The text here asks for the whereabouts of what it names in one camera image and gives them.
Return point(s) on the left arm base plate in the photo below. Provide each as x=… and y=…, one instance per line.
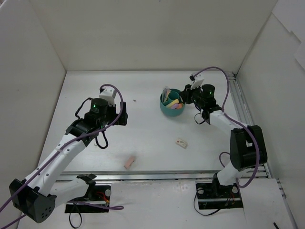
x=100, y=196

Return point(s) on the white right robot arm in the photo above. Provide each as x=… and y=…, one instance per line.
x=247, y=148

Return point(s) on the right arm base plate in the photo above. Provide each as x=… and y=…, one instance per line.
x=208, y=198

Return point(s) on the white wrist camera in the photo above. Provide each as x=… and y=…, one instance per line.
x=196, y=80
x=108, y=93

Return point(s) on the pink highlighter block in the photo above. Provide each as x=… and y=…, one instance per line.
x=177, y=106

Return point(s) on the yellow highlighter block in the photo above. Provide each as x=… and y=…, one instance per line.
x=172, y=103

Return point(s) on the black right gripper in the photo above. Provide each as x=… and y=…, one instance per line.
x=187, y=93

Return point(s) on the white red printed eraser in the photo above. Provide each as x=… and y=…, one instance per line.
x=182, y=143

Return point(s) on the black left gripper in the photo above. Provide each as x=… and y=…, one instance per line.
x=121, y=114

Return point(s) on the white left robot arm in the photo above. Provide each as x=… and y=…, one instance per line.
x=35, y=196

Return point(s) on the pink eraser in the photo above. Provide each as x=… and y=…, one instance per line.
x=129, y=162

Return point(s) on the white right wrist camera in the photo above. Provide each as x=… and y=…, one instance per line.
x=196, y=80

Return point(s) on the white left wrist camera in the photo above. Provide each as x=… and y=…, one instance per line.
x=108, y=93

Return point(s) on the teal round desk organizer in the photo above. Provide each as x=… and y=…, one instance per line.
x=173, y=95

